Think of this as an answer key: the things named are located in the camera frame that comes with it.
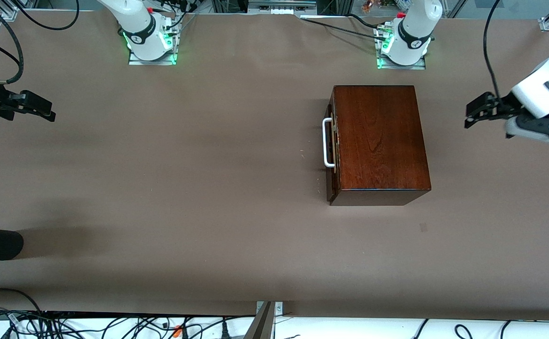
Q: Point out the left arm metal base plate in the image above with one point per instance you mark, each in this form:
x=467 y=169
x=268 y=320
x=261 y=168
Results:
x=420 y=67

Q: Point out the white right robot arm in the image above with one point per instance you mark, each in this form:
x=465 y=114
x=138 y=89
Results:
x=138 y=28

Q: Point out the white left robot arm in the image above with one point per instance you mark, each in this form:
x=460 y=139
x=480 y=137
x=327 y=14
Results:
x=542 y=89

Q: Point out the small aluminium bracket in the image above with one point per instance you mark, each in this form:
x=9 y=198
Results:
x=279 y=308

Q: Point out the wooden drawer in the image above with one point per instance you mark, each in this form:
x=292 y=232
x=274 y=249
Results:
x=331 y=188

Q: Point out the dark metal bar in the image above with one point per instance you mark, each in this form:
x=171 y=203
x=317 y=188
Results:
x=260 y=327

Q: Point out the dark brown wooden cabinet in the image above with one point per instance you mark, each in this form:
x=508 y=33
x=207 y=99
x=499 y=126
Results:
x=382 y=141

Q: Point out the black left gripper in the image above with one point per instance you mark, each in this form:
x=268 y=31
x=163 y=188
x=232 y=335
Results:
x=503 y=110

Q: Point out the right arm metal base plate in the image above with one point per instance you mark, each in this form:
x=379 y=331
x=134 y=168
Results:
x=161 y=61

